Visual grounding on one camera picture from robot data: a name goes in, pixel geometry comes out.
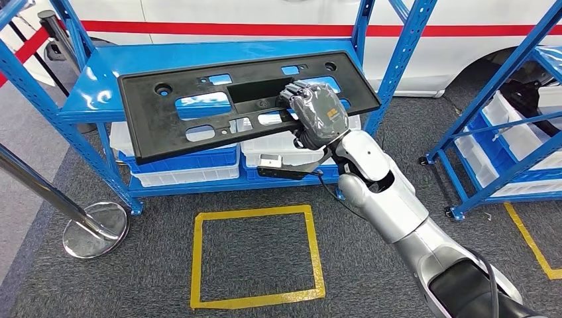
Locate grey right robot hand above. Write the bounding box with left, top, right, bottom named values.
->
left=278, top=80, right=351, bottom=150

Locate black plastic plate frame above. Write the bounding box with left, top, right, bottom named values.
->
left=117, top=50, right=382, bottom=166

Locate blue steel shelf rack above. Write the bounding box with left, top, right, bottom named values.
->
left=0, top=0, right=440, bottom=216
left=419, top=0, right=562, bottom=221

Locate red barrier belt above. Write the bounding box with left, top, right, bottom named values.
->
left=81, top=19, right=562, bottom=38
left=0, top=26, right=50, bottom=89

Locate white car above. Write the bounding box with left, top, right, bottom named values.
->
left=17, top=0, right=562, bottom=98

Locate yellow floor tape square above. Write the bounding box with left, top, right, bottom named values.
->
left=190, top=204, right=327, bottom=311

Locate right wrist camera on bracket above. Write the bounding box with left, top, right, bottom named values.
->
left=256, top=146, right=335, bottom=182

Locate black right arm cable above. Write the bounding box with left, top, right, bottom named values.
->
left=463, top=248, right=502, bottom=318

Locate chrome stanchion post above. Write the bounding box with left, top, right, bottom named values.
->
left=0, top=142, right=131, bottom=260

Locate black-topped stanchion post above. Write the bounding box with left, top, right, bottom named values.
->
left=37, top=9, right=97, bottom=134

